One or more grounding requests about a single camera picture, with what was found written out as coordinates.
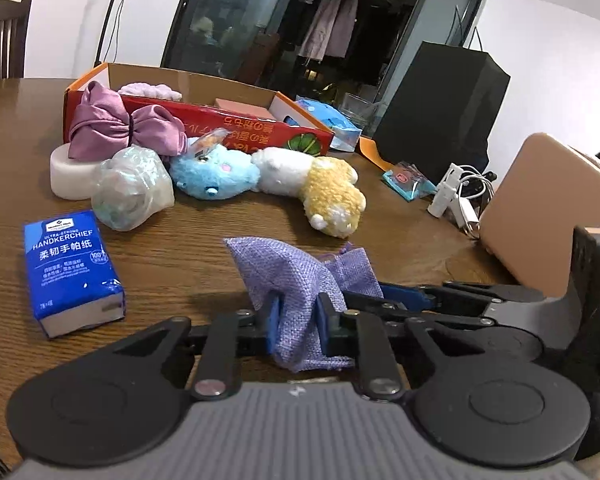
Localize white plug adapter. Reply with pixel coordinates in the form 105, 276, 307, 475
427, 162, 464, 219

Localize pink fluffy cloth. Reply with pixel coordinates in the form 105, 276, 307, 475
117, 81, 184, 103

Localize blue wet wipes pack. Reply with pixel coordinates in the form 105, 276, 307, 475
294, 98, 364, 152

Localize blue tissue pack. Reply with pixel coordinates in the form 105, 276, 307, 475
24, 210, 126, 339

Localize tan smooth case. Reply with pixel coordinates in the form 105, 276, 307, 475
479, 132, 600, 297

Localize purple burlap pouch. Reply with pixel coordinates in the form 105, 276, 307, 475
223, 236, 384, 373

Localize hanging clothes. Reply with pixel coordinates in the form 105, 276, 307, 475
292, 0, 433, 63

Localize red and orange cardboard box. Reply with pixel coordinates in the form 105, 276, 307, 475
62, 62, 337, 157

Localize dark wooden chair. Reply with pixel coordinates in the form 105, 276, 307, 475
0, 0, 33, 81

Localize white charger with cable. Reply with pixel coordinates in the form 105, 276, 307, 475
450, 169, 497, 239

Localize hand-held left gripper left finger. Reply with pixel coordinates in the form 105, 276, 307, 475
112, 292, 283, 402

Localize teal snack packet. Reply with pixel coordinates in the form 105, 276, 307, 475
382, 161, 439, 203

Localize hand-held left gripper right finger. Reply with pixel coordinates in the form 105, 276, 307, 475
316, 291, 462, 402

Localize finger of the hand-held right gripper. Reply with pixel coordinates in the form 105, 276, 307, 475
380, 280, 548, 313
342, 289, 497, 332

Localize white and yellow plush toy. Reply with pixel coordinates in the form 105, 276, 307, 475
251, 147, 367, 238

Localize pink flat box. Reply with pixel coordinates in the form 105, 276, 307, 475
213, 97, 277, 124

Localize white round foam block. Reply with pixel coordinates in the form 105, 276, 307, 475
49, 142, 112, 200

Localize glass sliding door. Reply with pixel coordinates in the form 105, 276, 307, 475
160, 0, 485, 111

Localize purple satin bow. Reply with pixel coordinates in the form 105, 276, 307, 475
68, 81, 189, 162

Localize clear glass cup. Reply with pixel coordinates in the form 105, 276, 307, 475
337, 92, 382, 131

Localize blue plush toy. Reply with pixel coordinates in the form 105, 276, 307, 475
169, 129, 261, 206

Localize black paper bag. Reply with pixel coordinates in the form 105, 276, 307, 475
374, 40, 511, 187

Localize orange cardboard piece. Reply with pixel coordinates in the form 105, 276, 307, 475
357, 135, 397, 171

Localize iridescent plastic bundle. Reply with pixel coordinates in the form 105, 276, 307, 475
90, 144, 175, 232

